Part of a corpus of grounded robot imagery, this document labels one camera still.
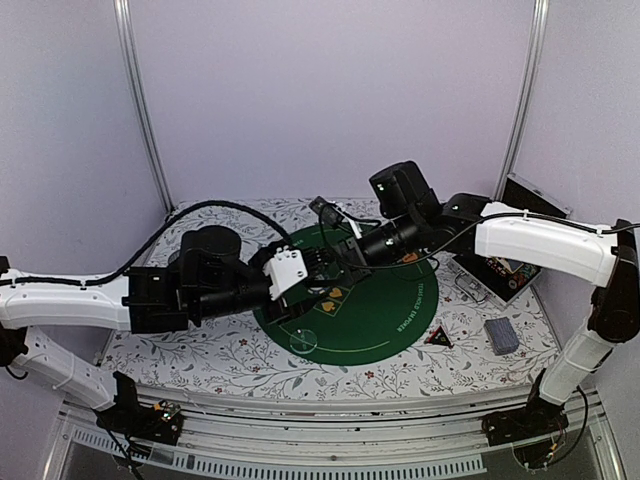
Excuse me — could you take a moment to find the aluminium frame post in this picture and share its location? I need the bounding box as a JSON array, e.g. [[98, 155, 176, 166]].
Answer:
[[113, 0, 175, 214], [493, 0, 550, 199]]

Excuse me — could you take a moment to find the round green poker mat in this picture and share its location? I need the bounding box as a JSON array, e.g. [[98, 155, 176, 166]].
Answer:
[[248, 221, 440, 367]]

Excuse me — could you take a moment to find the aluminium front rail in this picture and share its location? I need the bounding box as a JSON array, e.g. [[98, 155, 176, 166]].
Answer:
[[44, 384, 626, 480]]

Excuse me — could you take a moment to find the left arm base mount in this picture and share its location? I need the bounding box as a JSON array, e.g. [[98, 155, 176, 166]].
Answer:
[[95, 399, 184, 446]]

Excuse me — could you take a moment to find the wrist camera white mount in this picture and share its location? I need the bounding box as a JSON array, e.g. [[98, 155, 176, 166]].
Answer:
[[309, 196, 362, 239], [262, 246, 308, 301]]

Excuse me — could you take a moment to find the black red triangular card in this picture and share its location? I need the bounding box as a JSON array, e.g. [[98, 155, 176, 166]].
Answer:
[[424, 326, 453, 349]]

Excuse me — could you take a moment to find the right aluminium frame post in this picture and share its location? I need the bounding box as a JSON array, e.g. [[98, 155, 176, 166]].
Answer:
[[493, 0, 550, 199]]

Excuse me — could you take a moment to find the aluminium poker chip case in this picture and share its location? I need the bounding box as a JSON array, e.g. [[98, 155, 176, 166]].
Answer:
[[449, 173, 572, 310]]

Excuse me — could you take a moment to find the left aluminium frame post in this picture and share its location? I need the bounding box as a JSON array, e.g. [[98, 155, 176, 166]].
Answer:
[[113, 0, 175, 214]]

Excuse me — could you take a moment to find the orange big blind button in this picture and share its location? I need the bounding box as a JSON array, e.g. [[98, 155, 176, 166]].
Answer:
[[401, 253, 419, 264]]

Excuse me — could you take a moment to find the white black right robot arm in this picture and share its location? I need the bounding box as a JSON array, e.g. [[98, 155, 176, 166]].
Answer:
[[337, 160, 639, 436]]

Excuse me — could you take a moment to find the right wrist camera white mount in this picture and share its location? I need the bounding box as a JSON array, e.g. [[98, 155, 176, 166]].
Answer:
[[309, 196, 362, 239]]

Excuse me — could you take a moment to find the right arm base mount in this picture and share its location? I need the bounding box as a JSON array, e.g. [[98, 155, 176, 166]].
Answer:
[[481, 399, 569, 470]]

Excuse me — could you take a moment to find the deck of playing cards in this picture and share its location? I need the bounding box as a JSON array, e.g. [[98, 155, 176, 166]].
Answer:
[[484, 317, 520, 356]]

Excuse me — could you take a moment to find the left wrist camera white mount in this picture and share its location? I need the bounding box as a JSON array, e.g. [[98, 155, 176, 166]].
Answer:
[[262, 246, 308, 301]]

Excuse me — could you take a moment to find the clear round dealer button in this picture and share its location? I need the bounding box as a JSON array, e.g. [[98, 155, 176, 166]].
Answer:
[[289, 329, 318, 355]]

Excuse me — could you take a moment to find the floral patterned tablecloth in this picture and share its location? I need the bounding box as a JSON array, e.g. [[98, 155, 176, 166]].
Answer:
[[94, 197, 574, 401]]

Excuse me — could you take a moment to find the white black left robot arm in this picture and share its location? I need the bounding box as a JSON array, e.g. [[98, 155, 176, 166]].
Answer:
[[1, 200, 323, 434]]

